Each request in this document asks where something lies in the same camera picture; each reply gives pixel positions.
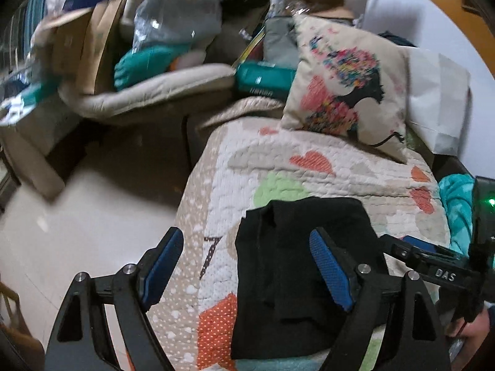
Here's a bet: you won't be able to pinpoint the teal cloth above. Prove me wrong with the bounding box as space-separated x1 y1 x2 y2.
114 44 194 93

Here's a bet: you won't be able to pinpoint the teal white pack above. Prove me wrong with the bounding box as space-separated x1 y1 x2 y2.
0 81 58 126

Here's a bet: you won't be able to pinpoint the brown sofa base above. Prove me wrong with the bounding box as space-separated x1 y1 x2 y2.
46 116 209 209

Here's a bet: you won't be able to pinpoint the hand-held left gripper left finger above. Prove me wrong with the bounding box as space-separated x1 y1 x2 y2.
44 226 184 371

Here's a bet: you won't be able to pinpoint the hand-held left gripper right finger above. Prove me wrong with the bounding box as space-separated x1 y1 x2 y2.
308 227 453 371

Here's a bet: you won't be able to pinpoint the beige padded mat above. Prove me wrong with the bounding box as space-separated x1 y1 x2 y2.
58 64 236 124

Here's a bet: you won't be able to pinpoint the black pants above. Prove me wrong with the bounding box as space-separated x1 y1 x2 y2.
230 196 389 361

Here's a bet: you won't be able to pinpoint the teal tissue pack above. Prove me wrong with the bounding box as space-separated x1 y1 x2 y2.
234 61 298 97

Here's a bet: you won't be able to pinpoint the blue box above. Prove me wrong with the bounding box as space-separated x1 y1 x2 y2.
64 0 113 12

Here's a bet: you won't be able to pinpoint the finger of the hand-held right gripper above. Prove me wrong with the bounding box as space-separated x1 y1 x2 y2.
402 235 469 259
379 234 477 291

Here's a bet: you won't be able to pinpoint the wooden chair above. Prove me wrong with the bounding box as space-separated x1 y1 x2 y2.
0 280 45 371

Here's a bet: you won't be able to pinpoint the person's right hand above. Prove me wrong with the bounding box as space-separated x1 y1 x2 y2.
462 309 495 350

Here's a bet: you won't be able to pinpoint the clear plastic bag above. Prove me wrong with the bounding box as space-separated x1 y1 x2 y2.
131 0 225 53

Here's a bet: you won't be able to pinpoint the teal fleece blanket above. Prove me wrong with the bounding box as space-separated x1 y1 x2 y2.
439 174 476 256

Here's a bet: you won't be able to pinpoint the white paper bag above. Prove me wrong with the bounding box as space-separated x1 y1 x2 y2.
402 46 472 155

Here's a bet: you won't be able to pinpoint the grey fabric bag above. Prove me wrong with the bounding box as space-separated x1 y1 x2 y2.
263 17 302 64

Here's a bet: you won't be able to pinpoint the floral printed cushion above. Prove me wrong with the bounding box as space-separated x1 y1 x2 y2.
280 15 411 163

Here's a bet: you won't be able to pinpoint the patterned quilted bedspread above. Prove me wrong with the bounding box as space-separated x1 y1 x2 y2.
153 96 451 371

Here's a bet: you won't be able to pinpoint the black furniture panel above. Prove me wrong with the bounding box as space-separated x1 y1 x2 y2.
431 155 470 182

